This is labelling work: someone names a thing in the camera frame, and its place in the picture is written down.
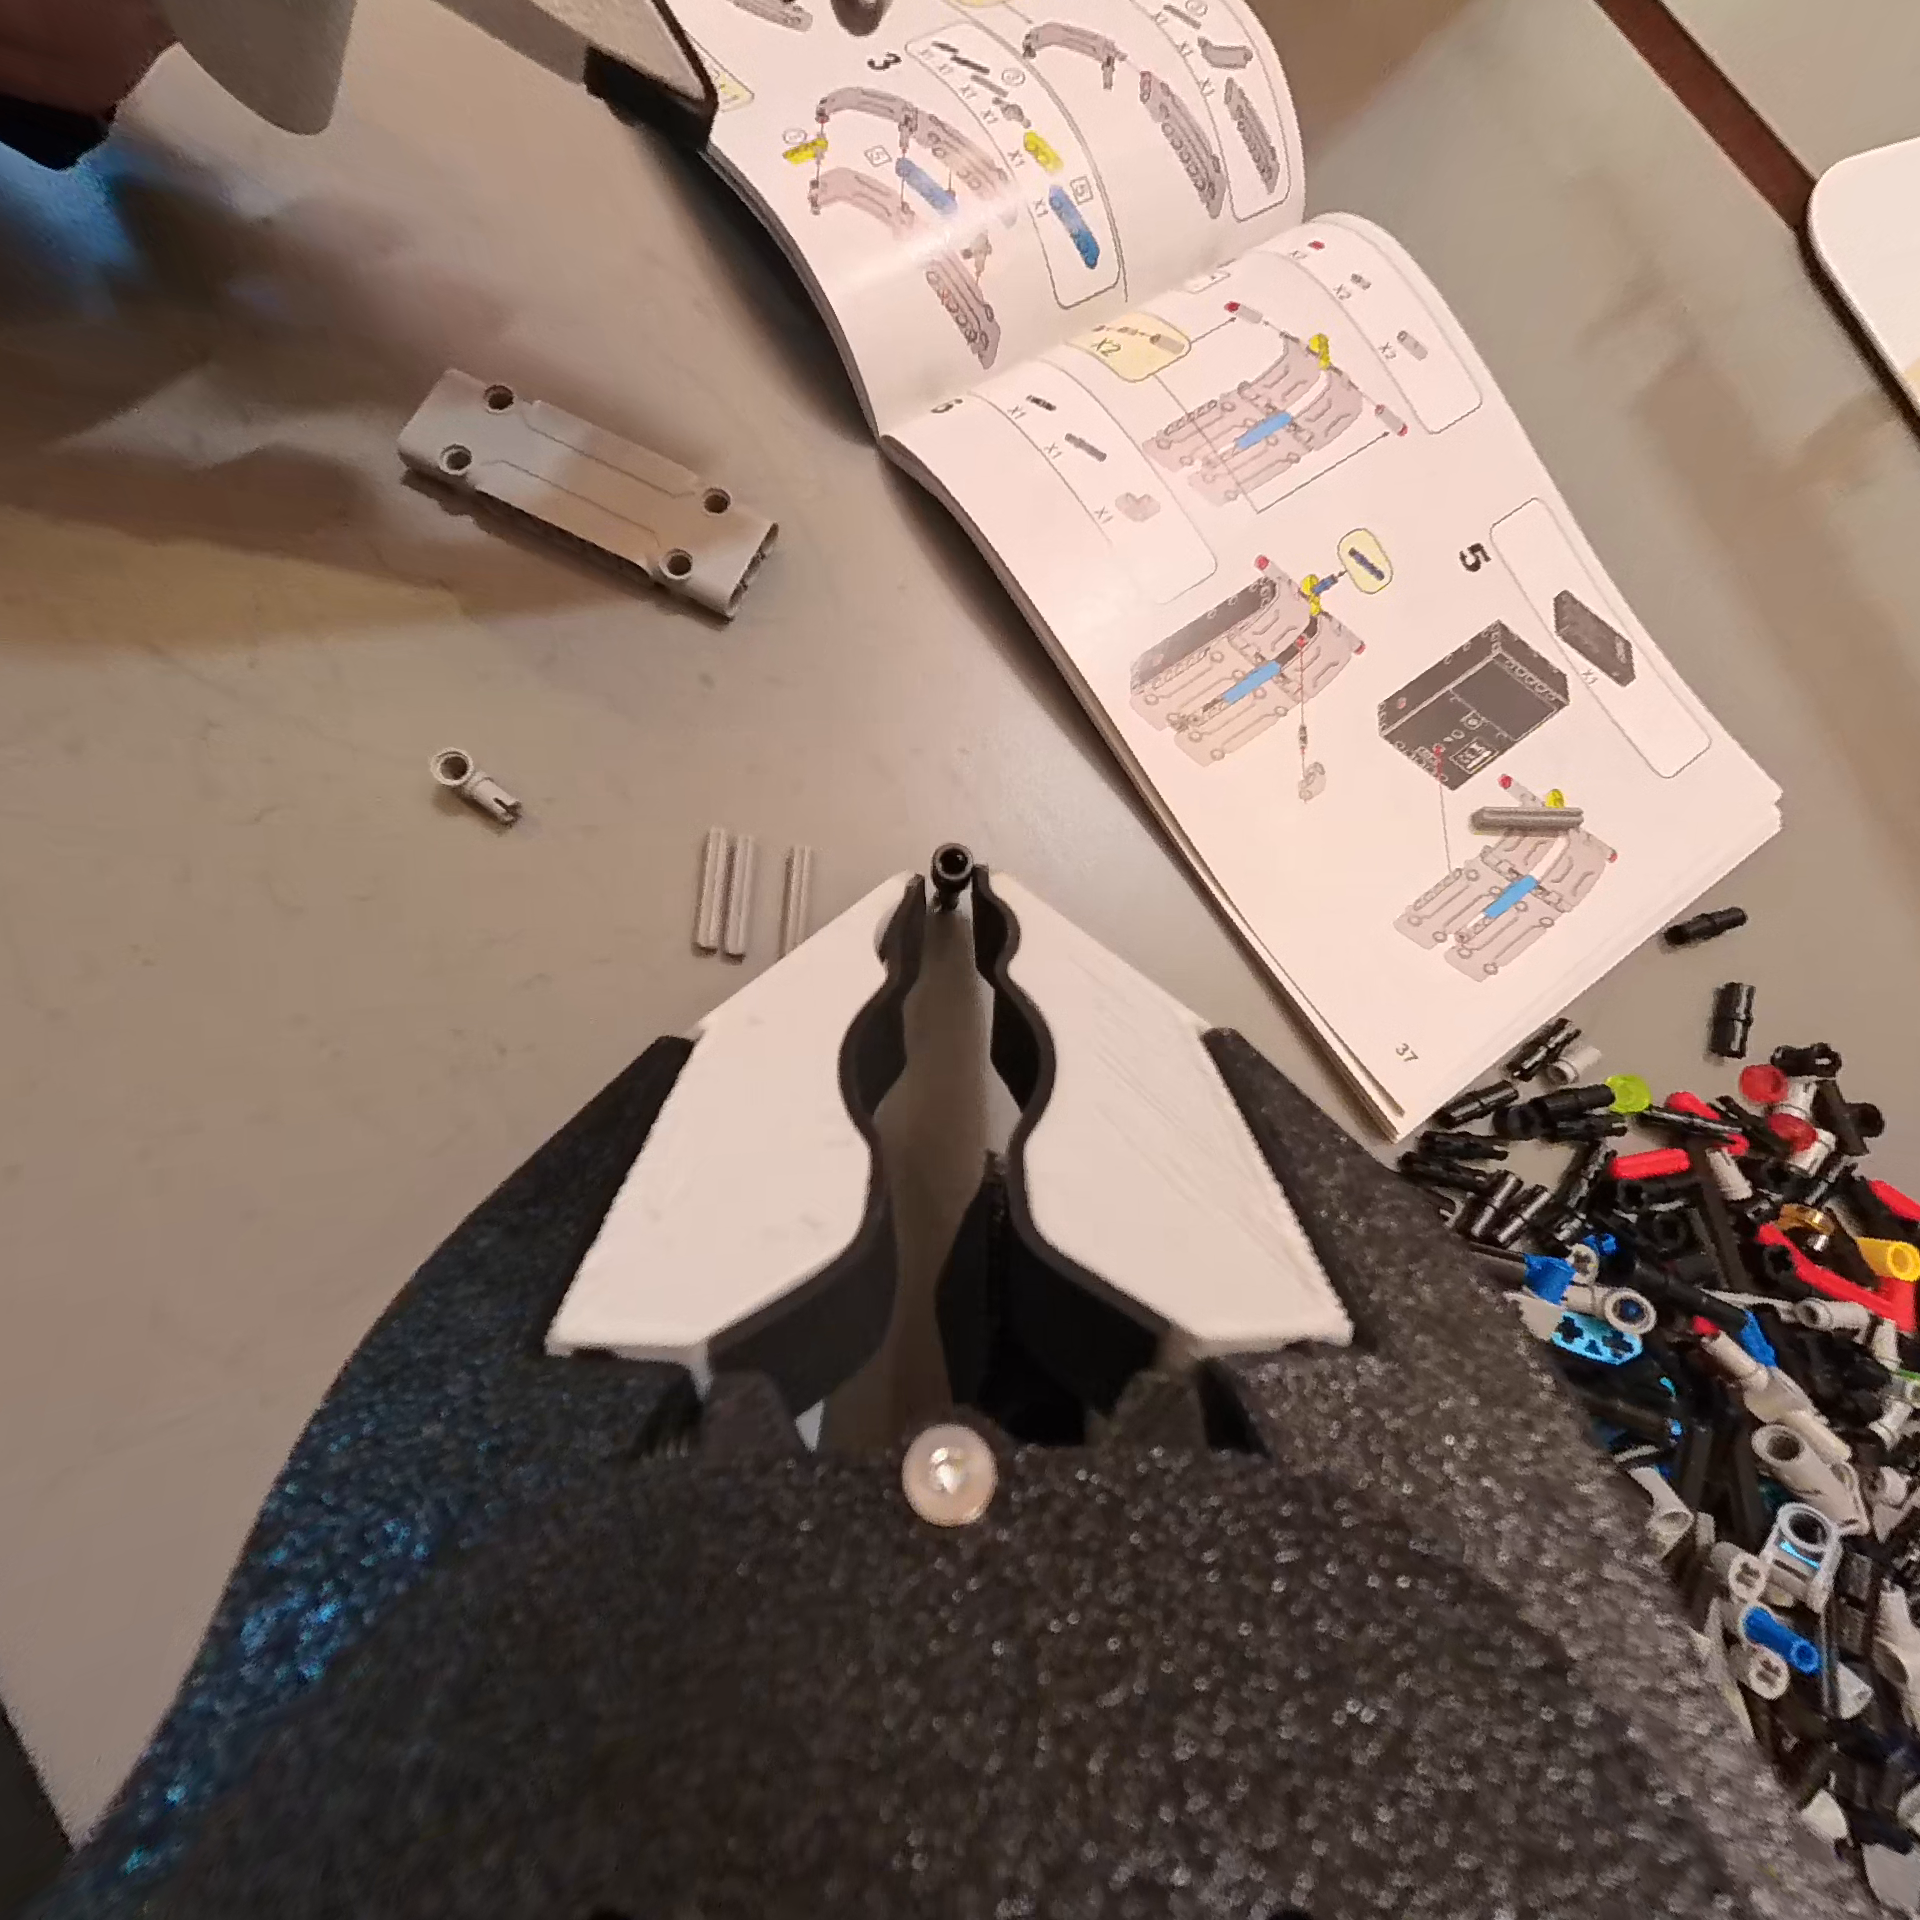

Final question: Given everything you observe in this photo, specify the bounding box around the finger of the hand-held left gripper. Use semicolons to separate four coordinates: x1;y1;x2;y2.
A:
428;0;715;125

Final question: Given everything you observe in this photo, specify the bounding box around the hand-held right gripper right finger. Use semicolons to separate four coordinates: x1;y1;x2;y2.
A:
967;866;1358;1416

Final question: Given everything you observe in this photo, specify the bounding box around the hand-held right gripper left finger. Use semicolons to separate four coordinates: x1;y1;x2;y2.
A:
544;870;929;1419

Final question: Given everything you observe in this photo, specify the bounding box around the grey panel piece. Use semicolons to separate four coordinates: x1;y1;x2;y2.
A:
398;370;780;620

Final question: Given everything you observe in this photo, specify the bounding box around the pile of small building pins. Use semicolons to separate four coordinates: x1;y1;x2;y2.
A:
1395;901;1920;1920

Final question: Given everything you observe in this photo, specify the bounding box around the instruction booklet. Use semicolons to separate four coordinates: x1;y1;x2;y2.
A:
662;0;1787;1145

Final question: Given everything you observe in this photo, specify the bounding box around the small grey connector piece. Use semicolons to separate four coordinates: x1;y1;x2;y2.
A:
431;748;523;830

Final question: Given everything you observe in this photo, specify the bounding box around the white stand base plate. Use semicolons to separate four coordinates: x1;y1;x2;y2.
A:
1807;134;1920;430

